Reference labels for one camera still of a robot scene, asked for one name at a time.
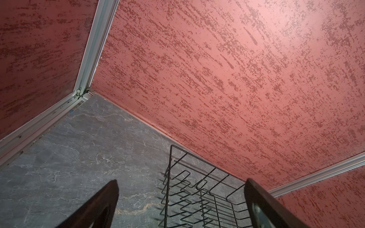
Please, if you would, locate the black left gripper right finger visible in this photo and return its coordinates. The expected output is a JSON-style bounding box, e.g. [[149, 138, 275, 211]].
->
[[244, 179, 308, 228]]

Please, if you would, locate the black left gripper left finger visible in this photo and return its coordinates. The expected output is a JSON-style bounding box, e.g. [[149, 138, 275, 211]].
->
[[58, 180, 119, 228]]

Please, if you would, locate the aluminium corner post right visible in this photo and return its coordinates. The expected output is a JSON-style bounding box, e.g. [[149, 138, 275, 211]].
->
[[269, 152, 365, 198]]

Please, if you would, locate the aluminium corner post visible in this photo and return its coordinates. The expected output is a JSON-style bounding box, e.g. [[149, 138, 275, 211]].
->
[[74, 0, 120, 97], [269, 152, 365, 198]]

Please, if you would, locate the black wire dish rack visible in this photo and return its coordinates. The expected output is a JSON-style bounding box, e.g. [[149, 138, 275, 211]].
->
[[159, 145, 253, 228]]

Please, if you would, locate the aluminium corner post left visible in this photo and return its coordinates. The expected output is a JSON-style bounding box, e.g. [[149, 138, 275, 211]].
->
[[74, 0, 120, 97]]

